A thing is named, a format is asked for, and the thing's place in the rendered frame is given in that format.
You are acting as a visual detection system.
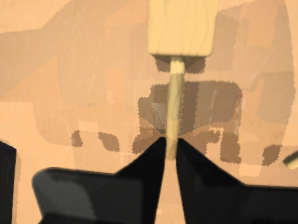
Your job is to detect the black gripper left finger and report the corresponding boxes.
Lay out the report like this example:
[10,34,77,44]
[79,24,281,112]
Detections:
[31,137,167,224]

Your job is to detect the wooden block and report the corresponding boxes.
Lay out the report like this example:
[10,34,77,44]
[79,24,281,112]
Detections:
[147,0,219,61]

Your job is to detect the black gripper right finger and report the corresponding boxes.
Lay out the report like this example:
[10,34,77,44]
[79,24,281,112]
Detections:
[176,138,298,224]

